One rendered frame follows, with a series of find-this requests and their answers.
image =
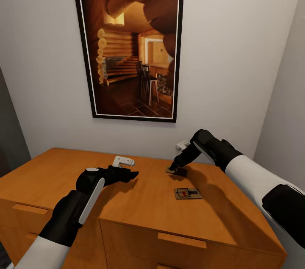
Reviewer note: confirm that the cabinet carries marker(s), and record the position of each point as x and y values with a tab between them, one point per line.
139	224

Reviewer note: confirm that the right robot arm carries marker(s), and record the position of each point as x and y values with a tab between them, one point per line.
279	200

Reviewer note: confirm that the picture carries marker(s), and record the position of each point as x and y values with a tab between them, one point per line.
131	51

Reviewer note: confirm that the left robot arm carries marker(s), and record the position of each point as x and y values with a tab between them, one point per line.
51	247

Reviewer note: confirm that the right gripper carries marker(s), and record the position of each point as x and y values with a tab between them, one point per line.
182	160

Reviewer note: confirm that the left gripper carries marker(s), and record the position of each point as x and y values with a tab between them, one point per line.
122	174

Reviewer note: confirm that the mousetrap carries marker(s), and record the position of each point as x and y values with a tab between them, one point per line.
177	171
187	193

